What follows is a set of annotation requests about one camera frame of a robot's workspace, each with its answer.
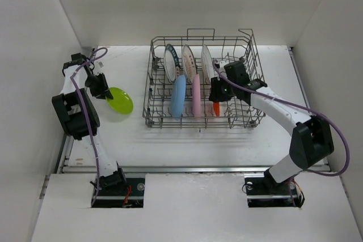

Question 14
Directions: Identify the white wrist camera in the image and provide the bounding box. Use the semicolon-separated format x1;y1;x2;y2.
90;56;104;75
213;59;229;77

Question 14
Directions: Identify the white plate orange sunburst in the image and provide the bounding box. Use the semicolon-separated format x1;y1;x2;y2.
183;45;197;82

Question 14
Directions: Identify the white plate dark green rim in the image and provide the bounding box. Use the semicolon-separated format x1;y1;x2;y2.
163;44;181;84

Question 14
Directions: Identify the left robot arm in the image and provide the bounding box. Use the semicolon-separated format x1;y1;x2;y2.
52;53;128;195

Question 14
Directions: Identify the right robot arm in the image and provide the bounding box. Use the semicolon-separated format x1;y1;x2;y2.
210;61;334;193

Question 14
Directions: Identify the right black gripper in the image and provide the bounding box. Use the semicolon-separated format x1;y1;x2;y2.
209;75;237;103

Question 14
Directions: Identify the pink plate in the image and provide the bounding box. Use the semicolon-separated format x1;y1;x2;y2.
192;74;201;117

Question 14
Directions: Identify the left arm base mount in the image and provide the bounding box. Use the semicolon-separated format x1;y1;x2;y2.
91;173;146;209

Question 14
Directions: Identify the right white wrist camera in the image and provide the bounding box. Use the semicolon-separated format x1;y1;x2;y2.
213;59;229;77

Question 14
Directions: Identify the grey wire dish rack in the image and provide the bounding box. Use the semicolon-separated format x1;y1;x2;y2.
142;28;265;129

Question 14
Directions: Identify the white plate cloud motif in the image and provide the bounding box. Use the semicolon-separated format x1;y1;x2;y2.
201;45;214;84

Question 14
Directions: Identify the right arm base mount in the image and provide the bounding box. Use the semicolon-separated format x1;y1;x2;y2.
242;176;305;208

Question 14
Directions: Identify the blue plate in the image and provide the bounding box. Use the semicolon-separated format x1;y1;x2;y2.
170;75;186;120

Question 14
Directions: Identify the aluminium rail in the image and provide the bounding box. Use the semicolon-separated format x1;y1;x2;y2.
56;165;332;174

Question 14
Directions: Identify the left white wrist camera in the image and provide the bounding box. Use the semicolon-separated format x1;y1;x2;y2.
90;56;104;75

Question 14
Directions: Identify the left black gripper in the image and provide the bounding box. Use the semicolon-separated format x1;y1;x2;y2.
85;72;113;100

